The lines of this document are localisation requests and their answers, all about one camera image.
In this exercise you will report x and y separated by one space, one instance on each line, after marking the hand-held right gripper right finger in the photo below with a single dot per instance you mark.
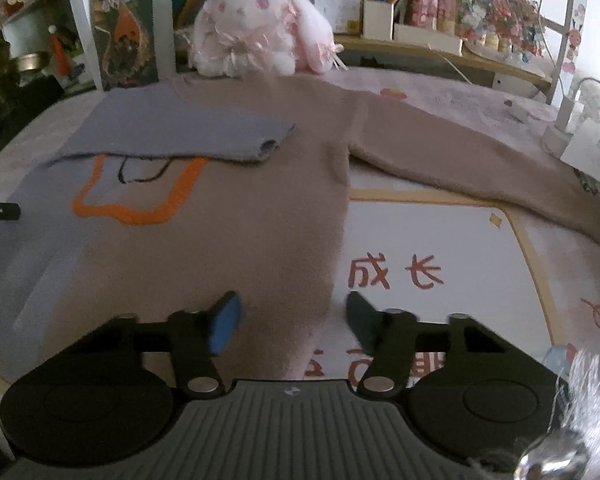
360 320

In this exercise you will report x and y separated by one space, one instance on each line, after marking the white metal shelf frame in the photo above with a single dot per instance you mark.
164 20

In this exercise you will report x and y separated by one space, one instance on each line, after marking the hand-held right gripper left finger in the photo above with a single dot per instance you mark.
227 322

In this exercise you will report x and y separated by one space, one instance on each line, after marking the large illustrated book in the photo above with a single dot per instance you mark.
125 35

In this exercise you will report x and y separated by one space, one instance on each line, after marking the low white box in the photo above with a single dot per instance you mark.
425 37

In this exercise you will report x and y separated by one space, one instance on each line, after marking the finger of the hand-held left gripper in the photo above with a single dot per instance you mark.
2 210

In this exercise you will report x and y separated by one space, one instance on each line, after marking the metal bowl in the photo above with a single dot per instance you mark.
30 62

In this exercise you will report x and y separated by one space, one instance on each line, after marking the red tassel ornament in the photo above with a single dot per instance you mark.
60 52

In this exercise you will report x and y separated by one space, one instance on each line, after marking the white cardboard box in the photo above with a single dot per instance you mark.
377 20

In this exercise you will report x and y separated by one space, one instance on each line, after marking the white paper sheet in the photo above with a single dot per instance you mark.
595 155

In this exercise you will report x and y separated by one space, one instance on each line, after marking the pink checked printed desk mat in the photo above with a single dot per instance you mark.
430 230

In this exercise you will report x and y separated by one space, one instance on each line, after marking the white power strip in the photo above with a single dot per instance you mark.
560 130

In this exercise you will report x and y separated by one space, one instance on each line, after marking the white fuzzy garment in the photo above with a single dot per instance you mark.
595 400

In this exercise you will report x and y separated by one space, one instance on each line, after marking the row of colourful figurines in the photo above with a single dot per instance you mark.
500 20

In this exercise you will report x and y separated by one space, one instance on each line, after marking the low wooden shelf board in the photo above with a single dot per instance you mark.
430 52

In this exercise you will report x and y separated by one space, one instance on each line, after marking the pink plush rabbit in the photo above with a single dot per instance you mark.
250 25

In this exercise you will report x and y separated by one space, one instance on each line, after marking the brown and lavender sweater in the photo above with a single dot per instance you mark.
260 170

